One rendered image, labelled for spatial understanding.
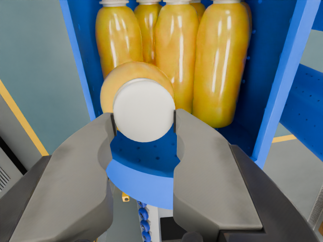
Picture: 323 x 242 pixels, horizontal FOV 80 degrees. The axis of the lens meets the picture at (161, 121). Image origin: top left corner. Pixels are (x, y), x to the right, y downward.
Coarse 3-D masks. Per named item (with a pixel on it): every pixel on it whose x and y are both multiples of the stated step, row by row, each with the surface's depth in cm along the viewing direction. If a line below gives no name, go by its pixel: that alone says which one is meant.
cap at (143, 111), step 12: (132, 84) 12; (144, 84) 12; (156, 84) 12; (120, 96) 11; (132, 96) 12; (144, 96) 12; (156, 96) 12; (168, 96) 12; (120, 108) 12; (132, 108) 12; (144, 108) 12; (156, 108) 12; (168, 108) 12; (120, 120) 12; (132, 120) 12; (144, 120) 12; (156, 120) 12; (168, 120) 12; (132, 132) 12; (144, 132) 12; (156, 132) 12
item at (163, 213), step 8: (160, 208) 69; (160, 216) 66; (168, 216) 66; (160, 224) 64; (168, 224) 62; (176, 224) 62; (160, 232) 62; (168, 232) 60; (176, 232) 60; (184, 232) 60; (160, 240) 60; (168, 240) 58; (176, 240) 58
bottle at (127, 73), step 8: (120, 64) 17; (128, 64) 16; (136, 64) 16; (144, 64) 16; (152, 64) 17; (112, 72) 16; (120, 72) 15; (128, 72) 15; (136, 72) 14; (144, 72) 15; (152, 72) 15; (160, 72) 16; (104, 80) 17; (112, 80) 15; (120, 80) 14; (128, 80) 14; (136, 80) 13; (144, 80) 13; (152, 80) 14; (160, 80) 15; (168, 80) 16; (104, 88) 16; (112, 88) 14; (120, 88) 13; (168, 88) 15; (104, 96) 15; (112, 96) 14; (104, 104) 15; (112, 104) 14; (104, 112) 16; (112, 112) 15
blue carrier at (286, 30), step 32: (64, 0) 20; (96, 0) 29; (256, 0) 30; (288, 0) 25; (320, 0) 17; (256, 32) 31; (288, 32) 16; (96, 64) 31; (256, 64) 32; (288, 64) 17; (96, 96) 31; (256, 96) 34; (224, 128) 38; (256, 128) 34; (128, 160) 31; (160, 160) 31; (256, 160) 23; (128, 192) 26; (160, 192) 23
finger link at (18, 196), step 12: (48, 156) 9; (36, 168) 8; (24, 180) 7; (36, 180) 7; (12, 192) 7; (24, 192) 7; (0, 204) 7; (12, 204) 7; (24, 204) 7; (0, 216) 6; (12, 216) 6; (0, 228) 6; (12, 228) 6; (0, 240) 6
